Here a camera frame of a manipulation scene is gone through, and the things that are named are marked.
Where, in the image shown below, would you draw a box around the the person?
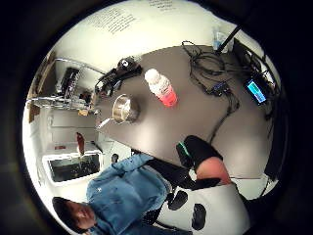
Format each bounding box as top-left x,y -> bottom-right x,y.
52,153 -> 194,235

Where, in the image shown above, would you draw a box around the white bottle with pink label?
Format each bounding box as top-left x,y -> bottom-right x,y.
144,68 -> 179,109

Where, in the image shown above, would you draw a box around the small black connector box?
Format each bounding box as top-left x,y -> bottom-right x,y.
208,81 -> 231,98

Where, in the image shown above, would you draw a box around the clear plastic bottle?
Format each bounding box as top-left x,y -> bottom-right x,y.
211,24 -> 229,51

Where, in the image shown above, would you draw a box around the small device with blue screen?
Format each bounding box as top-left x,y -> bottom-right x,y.
245,77 -> 269,107

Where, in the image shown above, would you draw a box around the tangled black cables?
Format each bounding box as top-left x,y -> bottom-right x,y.
180,40 -> 243,145

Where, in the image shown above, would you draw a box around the metal wire shelf rack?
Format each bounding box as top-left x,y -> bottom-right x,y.
26,57 -> 105,116

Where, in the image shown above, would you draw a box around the red hanging object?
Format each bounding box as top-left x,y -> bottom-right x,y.
75,131 -> 86,157

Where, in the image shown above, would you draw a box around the printed paper sheet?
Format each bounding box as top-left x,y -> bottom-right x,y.
86,7 -> 139,35
147,0 -> 179,13

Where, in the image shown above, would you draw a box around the black stand pole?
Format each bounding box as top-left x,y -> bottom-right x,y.
214,24 -> 243,55

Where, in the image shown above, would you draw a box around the black camera with cables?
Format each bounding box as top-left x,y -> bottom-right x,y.
94,56 -> 144,98

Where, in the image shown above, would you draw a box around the white framed dark window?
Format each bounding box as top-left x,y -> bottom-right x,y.
41,151 -> 104,188

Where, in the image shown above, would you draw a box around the black cap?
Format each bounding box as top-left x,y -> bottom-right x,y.
52,196 -> 86,235

